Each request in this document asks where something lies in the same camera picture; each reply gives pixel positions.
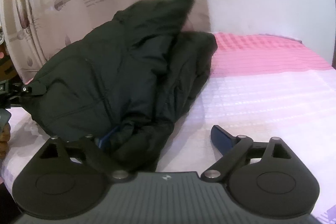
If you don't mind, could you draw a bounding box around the pink checked bed sheet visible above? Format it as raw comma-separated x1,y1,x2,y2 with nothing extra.
1,33,335,223

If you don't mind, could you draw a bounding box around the black padded jacket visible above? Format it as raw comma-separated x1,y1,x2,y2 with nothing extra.
21,0,217,172

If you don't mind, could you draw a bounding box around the person's left hand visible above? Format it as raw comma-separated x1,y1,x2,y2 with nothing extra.
0,123,11,160

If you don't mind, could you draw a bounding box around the brown wooden cabinet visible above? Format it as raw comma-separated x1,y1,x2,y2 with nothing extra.
0,56,18,81

